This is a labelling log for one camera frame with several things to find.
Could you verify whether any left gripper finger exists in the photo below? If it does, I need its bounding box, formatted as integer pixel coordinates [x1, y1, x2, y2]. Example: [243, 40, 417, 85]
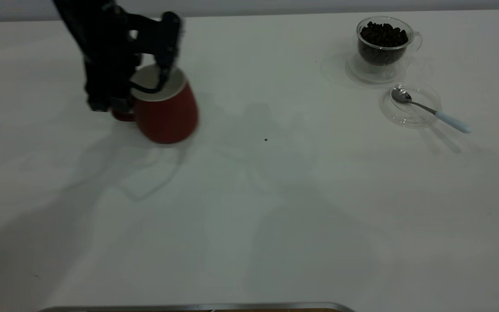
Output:
[110, 96, 135, 114]

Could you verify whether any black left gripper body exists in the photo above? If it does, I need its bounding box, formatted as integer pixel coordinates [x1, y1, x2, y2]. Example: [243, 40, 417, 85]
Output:
[84, 11, 143, 112]

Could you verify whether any red ceramic mug white inside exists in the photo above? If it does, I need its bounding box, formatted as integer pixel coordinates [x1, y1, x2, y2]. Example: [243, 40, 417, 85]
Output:
[112, 64, 199, 144]

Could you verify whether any metal spoon light blue handle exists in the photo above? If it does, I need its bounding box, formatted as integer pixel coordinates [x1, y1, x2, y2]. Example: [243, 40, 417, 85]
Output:
[391, 88, 472, 133]

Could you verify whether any heap of coffee beans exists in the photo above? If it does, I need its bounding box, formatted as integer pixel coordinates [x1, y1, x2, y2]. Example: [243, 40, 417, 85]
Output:
[359, 21, 408, 65]

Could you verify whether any silver metal tray rim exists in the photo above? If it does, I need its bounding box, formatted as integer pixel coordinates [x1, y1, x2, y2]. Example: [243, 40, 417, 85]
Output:
[37, 302, 356, 312]

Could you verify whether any clear glass saucer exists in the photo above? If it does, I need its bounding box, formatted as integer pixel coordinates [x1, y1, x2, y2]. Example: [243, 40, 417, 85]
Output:
[346, 51, 412, 84]

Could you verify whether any small clear glass dish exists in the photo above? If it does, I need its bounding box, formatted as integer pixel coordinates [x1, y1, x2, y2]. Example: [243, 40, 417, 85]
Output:
[379, 84, 442, 128]

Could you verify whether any black left camera cable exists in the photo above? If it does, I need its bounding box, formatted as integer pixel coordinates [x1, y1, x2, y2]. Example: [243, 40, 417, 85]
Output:
[130, 65, 170, 94]

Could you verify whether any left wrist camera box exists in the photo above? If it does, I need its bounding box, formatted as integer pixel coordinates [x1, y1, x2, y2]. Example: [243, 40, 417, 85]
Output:
[159, 12, 184, 70]

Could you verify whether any clear glass cup with handle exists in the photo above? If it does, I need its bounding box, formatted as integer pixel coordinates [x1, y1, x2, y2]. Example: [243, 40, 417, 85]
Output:
[356, 16, 423, 67]

